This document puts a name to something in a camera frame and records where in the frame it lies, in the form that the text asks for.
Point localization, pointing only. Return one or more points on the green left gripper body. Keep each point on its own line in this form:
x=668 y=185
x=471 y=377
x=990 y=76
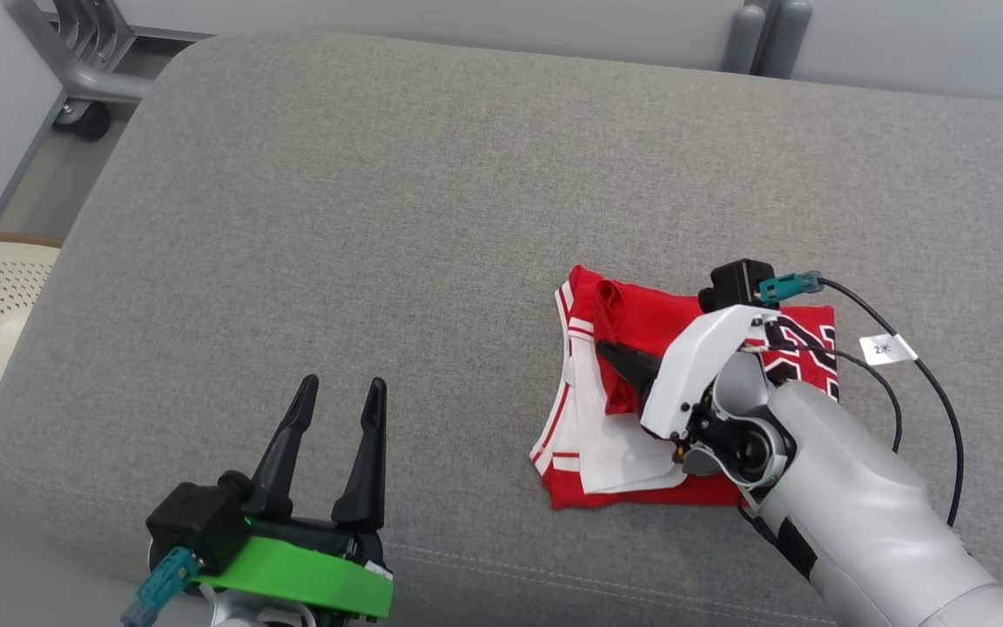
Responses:
x=310 y=570

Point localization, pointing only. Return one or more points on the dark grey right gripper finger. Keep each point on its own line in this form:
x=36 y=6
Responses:
x=636 y=370

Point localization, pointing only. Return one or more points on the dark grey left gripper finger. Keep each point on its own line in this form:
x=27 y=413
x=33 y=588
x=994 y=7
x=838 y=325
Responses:
x=366 y=470
x=279 y=470

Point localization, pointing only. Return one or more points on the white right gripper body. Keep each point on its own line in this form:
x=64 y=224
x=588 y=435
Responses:
x=693 y=366

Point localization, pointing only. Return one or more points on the red jersey with white sleeves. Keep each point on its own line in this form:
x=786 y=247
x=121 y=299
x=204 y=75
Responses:
x=658 y=318

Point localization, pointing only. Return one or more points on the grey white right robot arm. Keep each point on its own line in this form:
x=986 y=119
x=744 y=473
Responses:
x=850 y=505

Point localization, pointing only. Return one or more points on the grey fabric sofa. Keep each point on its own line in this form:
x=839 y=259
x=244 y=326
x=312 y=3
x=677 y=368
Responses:
x=380 y=218

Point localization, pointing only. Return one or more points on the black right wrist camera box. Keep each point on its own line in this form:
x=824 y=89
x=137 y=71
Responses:
x=732 y=283

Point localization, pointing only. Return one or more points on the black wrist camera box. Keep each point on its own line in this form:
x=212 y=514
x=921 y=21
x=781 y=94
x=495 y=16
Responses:
x=732 y=283
x=197 y=527

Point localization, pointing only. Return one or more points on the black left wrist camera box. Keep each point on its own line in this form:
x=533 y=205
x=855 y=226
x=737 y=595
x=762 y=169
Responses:
x=197 y=527

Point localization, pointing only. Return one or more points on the grey metal partition post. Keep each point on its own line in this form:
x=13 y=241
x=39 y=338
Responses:
x=767 y=39

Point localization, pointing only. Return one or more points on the grey metal cart frame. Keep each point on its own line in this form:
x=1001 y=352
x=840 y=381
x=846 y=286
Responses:
x=84 y=70

